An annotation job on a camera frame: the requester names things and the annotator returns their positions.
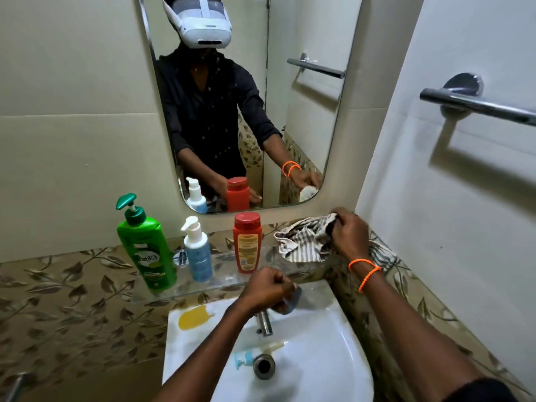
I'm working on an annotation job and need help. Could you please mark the yellow soap bar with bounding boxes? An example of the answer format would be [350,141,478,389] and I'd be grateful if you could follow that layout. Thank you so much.
[178,305,215,331]

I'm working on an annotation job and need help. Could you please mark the person's right hand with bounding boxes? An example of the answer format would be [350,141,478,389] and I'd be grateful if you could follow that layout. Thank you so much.
[330,207,372,264]

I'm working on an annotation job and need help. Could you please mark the striped grey white cloth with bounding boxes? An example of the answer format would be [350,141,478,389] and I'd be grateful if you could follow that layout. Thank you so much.
[274,213,339,264]

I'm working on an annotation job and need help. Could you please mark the chrome sink tap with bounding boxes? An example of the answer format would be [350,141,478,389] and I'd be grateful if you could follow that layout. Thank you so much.
[255,284,303,337]

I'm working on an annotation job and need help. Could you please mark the white blue pump bottle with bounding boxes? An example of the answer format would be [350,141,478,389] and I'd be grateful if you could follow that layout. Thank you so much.
[180,216,213,283]

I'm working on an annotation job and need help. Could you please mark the black shirt sleeve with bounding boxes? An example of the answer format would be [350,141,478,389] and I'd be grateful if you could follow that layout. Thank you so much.
[443,377,521,402]

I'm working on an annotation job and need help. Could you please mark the person's left hand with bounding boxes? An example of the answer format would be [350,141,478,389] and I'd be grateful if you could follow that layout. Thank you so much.
[238,266,296,316]

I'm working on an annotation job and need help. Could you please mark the green pump shampoo bottle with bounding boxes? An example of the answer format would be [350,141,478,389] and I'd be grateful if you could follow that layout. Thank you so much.
[116,193,178,293]

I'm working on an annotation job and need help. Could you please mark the chrome sink drain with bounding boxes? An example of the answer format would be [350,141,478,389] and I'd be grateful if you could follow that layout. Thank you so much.
[253,353,276,381]

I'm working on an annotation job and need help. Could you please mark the red shampoo bottle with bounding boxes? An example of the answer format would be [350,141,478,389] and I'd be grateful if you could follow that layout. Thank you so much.
[233,212,263,274]

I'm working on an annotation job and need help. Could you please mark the glass wall shelf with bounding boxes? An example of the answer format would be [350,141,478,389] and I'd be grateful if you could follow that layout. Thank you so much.
[130,243,336,306]

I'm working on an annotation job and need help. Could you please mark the wall mirror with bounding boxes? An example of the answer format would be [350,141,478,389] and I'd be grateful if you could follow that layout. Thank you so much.
[138,0,364,215]

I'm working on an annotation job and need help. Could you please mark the white ceramic sink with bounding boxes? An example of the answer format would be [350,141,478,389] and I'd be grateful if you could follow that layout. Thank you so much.
[162,279,375,402]

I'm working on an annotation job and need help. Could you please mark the chrome pipe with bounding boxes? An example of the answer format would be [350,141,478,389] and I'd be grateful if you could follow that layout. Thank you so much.
[4,372,28,402]

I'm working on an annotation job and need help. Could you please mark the orange beaded bracelet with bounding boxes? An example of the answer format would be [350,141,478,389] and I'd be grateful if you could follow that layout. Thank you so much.
[358,265,383,295]

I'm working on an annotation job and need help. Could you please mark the chrome towel bar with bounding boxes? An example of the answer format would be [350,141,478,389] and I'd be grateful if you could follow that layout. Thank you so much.
[420,73,536,127]

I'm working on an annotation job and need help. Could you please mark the person's left forearm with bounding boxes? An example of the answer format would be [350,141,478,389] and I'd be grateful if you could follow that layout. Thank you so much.
[152,298,252,402]

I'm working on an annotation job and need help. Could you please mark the person's right forearm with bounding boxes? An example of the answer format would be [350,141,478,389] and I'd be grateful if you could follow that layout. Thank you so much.
[351,260,484,402]

